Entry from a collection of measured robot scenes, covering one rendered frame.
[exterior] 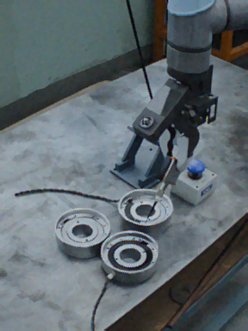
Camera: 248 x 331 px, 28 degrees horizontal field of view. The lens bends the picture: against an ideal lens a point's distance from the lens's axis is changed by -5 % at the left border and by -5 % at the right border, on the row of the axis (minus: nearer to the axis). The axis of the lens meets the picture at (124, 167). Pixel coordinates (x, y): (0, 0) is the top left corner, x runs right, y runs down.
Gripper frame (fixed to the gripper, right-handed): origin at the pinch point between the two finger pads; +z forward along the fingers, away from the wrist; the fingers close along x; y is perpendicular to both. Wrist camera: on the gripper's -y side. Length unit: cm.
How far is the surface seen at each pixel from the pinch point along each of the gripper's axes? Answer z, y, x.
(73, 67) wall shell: 77, 104, 167
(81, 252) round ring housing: 10.7, -20.7, 2.2
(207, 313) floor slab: 93, 39, 8
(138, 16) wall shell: 59, 159, 170
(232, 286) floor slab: 93, 56, 10
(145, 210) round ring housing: 12.0, -3.0, 3.7
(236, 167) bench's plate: 13.2, 23.8, 0.4
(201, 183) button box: 8.6, 8.6, -0.8
